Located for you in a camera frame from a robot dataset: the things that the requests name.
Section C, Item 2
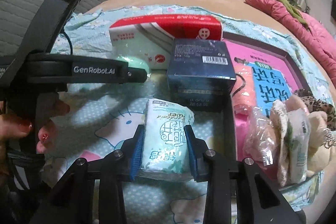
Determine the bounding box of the green print tissue packet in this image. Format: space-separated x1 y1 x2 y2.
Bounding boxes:
141 98 195 182
287 111 311 184

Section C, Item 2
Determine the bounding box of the clear plastic bag beige ball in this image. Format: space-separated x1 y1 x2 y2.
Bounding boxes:
243 109 280 169

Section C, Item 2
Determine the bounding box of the leopard print cloth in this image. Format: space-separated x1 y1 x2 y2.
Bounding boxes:
294 90 336 125

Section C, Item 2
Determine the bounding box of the beige plush toy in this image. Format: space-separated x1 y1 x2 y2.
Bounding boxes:
306 109 332 177

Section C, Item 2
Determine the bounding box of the pink towel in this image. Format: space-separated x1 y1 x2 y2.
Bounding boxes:
234 64 259 115

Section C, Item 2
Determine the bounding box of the pink quilt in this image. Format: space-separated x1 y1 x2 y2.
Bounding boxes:
245 0 336 72

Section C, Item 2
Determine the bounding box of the mint green round object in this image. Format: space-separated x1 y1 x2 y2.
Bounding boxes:
115 55 152 75

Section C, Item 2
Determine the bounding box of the green cloth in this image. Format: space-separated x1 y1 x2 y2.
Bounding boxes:
272 0 310 30

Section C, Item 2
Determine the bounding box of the pink book with dark frame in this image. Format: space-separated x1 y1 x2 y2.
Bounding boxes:
223 39 318 188

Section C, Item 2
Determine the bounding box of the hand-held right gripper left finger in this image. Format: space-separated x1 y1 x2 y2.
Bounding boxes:
34 124 146 224

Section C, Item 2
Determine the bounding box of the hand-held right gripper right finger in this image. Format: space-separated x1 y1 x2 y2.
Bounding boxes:
184 124 305 224

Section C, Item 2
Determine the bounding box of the grey quilted headboard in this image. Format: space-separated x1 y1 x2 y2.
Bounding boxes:
0 0 138 56

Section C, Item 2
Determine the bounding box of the silver tiara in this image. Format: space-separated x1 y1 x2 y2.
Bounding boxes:
322 127 336 149

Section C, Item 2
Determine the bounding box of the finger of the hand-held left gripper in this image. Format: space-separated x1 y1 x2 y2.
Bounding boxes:
127 69 148 83

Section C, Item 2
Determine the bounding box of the cartoon print blue bedsheet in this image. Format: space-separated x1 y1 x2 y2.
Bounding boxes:
42 4 332 224

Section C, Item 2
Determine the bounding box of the red and white tissue box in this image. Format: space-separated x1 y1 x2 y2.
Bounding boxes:
109 14 223 71

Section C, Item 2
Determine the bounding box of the dark blue box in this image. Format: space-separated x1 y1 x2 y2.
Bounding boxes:
167 38 237 113

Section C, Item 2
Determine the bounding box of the person's left hand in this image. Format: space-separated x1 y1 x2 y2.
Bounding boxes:
0 99 71 154

